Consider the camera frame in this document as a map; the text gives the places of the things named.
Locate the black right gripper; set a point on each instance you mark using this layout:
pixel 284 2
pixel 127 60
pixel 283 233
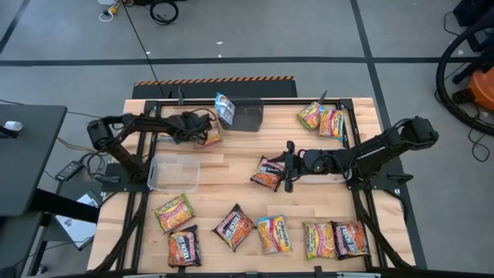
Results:
pixel 312 162

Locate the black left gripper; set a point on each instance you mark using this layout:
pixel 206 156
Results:
pixel 189 127

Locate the blue Maruchan ramen pack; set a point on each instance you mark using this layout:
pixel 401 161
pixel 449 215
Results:
pixel 211 138
pixel 166 139
pixel 332 124
pixel 274 234
pixel 225 110

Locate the black Fire Noodle pack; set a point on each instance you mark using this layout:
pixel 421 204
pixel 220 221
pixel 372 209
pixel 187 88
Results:
pixel 266 173
pixel 350 240
pixel 184 247
pixel 234 228

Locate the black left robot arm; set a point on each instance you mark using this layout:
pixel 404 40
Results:
pixel 146 123

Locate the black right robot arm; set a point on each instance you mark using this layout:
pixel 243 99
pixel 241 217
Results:
pixel 386 148

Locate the black hazard-striped floor mat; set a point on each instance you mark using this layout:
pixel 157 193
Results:
pixel 216 89

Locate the dark grey plastic bin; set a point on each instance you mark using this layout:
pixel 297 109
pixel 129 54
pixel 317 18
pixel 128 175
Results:
pixel 249 116

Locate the black power adapter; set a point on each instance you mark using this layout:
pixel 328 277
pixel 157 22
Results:
pixel 68 170

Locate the white paper sheet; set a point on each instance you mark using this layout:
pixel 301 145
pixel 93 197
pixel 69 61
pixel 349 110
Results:
pixel 75 231

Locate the black desk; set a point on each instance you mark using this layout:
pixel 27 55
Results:
pixel 27 166

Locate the small white object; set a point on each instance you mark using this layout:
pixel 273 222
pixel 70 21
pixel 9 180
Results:
pixel 13 126

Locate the orange shop vacuum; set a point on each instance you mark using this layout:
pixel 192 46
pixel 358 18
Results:
pixel 484 89

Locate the black equipment case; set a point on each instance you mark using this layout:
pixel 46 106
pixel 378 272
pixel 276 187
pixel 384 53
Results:
pixel 474 11

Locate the black aluminium table frame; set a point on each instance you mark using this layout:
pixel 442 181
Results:
pixel 278 101

